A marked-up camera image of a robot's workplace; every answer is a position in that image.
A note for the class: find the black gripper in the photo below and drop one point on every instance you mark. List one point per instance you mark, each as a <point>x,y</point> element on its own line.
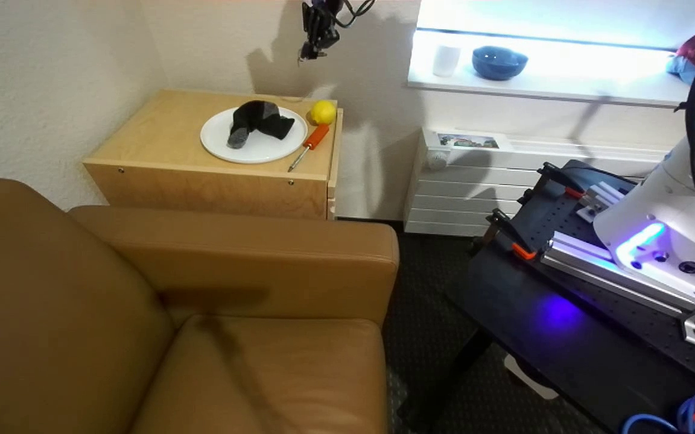
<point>320,16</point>

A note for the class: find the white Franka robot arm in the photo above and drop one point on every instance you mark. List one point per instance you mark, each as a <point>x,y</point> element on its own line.
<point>677,208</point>

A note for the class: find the dark blue glazed bowl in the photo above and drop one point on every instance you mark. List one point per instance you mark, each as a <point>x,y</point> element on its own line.
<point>498,63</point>

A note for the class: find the light wooden drawer cabinet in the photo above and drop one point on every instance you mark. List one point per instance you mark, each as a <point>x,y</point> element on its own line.
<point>162,182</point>

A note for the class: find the yellow ball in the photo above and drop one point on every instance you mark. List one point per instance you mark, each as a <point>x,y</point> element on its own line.
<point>321,112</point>

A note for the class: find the black object on plate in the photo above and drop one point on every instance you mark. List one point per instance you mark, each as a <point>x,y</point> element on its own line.
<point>255,122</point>

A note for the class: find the white round plate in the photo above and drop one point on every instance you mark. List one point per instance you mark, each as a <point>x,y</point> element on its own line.
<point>259,149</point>

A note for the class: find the white mug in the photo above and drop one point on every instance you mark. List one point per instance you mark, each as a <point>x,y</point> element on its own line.
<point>448,61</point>

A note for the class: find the white radiator thermostat knob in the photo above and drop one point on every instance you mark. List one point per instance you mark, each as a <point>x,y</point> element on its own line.
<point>448,140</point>

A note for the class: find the white window sill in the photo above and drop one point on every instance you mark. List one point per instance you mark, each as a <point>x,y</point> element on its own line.
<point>572,81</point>

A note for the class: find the tan leather armchair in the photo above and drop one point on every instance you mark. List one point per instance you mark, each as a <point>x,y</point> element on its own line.
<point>83,322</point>

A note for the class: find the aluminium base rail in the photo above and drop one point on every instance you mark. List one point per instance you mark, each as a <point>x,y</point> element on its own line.
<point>603,274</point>

